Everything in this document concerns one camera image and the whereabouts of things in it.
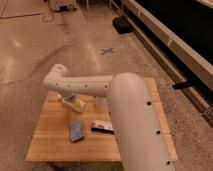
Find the white paper cup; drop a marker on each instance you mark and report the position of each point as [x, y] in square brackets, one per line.
[100, 102]

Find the white plastic bottle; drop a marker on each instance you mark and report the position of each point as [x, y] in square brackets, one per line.
[73, 102]

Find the wooden table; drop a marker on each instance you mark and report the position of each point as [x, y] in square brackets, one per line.
[50, 142]

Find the blue sponge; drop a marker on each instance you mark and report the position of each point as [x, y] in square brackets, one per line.
[75, 131]

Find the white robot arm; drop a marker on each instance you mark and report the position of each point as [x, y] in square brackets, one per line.
[137, 129]

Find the equipment at top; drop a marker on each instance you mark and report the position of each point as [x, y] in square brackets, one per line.
[59, 5]

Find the red white black box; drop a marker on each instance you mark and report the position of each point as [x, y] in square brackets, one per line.
[102, 126]

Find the black box on floor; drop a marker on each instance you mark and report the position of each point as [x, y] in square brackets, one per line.
[121, 25]

